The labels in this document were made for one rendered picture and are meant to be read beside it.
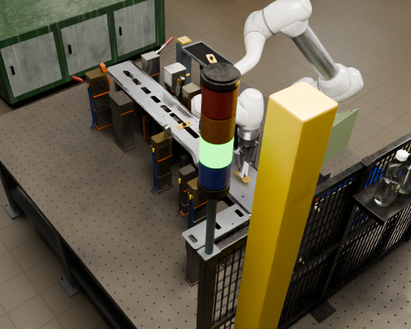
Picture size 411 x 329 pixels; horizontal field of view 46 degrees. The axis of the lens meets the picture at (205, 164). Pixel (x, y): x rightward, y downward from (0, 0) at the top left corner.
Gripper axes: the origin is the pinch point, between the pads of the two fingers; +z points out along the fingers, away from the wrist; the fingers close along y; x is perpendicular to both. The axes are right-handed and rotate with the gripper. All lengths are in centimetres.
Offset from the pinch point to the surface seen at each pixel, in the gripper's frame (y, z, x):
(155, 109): 5, 5, -66
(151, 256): 46, 35, -6
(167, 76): -12, -3, -79
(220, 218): 22.8, 5.4, 13.3
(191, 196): 25.8, 5.3, -3.7
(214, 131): 66, -91, 59
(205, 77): 67, -102, 56
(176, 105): -6, 5, -63
